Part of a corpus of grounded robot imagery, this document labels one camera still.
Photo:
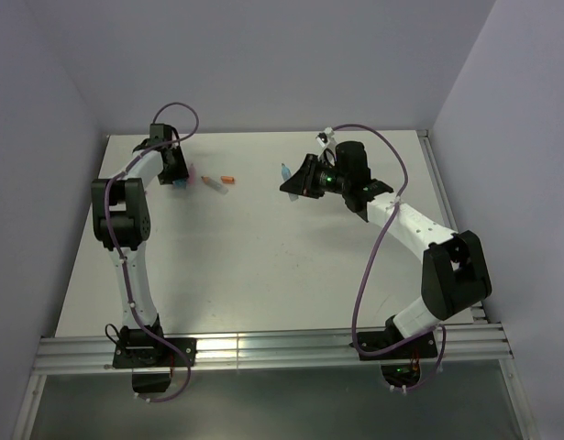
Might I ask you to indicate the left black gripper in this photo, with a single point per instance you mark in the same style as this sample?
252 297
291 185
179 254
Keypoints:
181 172

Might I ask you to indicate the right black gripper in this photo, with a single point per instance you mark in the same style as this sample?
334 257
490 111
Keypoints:
304 181

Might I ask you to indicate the blue marker pen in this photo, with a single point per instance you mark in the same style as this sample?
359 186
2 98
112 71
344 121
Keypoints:
288 185

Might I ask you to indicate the pink marker pen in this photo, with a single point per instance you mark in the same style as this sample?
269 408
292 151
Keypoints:
191 176

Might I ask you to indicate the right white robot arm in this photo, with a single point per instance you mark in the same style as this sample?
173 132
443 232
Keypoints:
454 271

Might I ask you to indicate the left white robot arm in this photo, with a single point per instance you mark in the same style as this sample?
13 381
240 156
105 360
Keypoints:
121 222

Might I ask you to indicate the orange marker pen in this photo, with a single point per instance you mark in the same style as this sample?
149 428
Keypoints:
215 185

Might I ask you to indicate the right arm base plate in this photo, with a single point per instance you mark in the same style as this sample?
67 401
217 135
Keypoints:
400 368

